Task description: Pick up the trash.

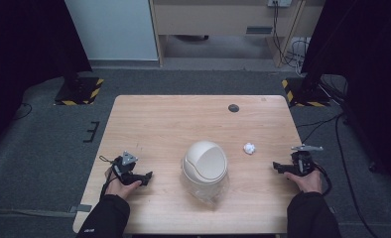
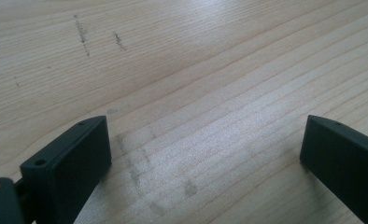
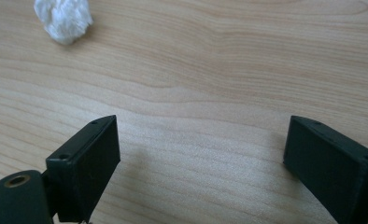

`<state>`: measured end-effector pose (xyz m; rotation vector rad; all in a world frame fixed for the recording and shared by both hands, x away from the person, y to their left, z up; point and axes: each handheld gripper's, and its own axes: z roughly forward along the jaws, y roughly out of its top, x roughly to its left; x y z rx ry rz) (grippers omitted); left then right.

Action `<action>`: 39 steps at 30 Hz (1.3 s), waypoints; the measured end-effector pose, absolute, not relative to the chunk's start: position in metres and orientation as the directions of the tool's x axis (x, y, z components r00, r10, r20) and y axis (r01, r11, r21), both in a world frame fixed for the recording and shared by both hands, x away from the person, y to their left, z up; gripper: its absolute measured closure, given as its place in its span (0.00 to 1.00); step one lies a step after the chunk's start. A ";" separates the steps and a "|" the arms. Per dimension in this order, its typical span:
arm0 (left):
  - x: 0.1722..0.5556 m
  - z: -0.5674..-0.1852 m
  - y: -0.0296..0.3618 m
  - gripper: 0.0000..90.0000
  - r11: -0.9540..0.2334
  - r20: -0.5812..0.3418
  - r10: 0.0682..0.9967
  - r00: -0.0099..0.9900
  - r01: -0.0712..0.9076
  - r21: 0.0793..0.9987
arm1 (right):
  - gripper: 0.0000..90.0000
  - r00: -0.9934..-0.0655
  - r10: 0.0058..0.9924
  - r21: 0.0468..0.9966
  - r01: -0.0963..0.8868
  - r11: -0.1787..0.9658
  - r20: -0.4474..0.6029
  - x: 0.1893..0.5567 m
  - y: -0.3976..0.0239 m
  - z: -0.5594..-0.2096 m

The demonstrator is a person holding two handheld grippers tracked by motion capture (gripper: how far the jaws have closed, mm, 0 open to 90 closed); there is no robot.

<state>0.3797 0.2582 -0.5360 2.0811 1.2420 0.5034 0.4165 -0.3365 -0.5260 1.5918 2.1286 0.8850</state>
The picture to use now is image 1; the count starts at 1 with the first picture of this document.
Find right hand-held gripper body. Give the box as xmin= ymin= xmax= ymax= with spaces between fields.
xmin=290 ymin=144 xmax=325 ymax=177

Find long black floor cable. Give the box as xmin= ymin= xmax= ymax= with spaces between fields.
xmin=334 ymin=112 xmax=380 ymax=238

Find hand-held gripper cable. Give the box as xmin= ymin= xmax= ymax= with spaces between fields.
xmin=98 ymin=155 xmax=119 ymax=200
xmin=312 ymin=162 xmax=333 ymax=196

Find left hand-held gripper cable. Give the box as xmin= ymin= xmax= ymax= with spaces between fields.
xmin=98 ymin=155 xmax=119 ymax=200

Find grey tape strip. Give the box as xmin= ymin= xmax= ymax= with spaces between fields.
xmin=67 ymin=203 xmax=93 ymax=214

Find white panel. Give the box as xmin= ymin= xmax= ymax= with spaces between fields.
xmin=64 ymin=0 xmax=160 ymax=62

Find black stand base hazard stripes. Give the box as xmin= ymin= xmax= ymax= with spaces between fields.
xmin=281 ymin=76 xmax=332 ymax=108
xmin=54 ymin=76 xmax=105 ymax=107

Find person's left hand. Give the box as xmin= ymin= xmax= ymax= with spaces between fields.
xmin=103 ymin=167 xmax=143 ymax=201

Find clear plastic bag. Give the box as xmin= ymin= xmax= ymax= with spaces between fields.
xmin=183 ymin=172 xmax=231 ymax=208

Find black hanging cables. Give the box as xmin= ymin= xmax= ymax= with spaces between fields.
xmin=271 ymin=0 xmax=311 ymax=69

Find light wooden desk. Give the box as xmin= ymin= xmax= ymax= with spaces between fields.
xmin=149 ymin=0 xmax=327 ymax=69

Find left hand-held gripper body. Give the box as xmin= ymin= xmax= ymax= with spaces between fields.
xmin=111 ymin=151 xmax=142 ymax=186

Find black curtain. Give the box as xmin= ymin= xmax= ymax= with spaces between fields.
xmin=300 ymin=0 xmax=391 ymax=197
xmin=0 ymin=0 xmax=94 ymax=152

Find beige swing-lid trash can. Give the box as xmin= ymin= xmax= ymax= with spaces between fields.
xmin=181 ymin=140 xmax=229 ymax=186

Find grey power outlet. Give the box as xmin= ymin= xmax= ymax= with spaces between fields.
xmin=267 ymin=0 xmax=293 ymax=9

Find person's right hand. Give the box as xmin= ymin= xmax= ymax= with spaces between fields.
xmin=284 ymin=170 xmax=324 ymax=194

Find right hand-held gripper cable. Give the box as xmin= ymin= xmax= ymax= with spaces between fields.
xmin=312 ymin=162 xmax=333 ymax=196

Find thin black floor cable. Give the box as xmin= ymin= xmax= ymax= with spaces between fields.
xmin=12 ymin=101 xmax=34 ymax=122

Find crumpled white paper ball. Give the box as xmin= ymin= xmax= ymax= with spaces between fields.
xmin=242 ymin=142 xmax=257 ymax=156

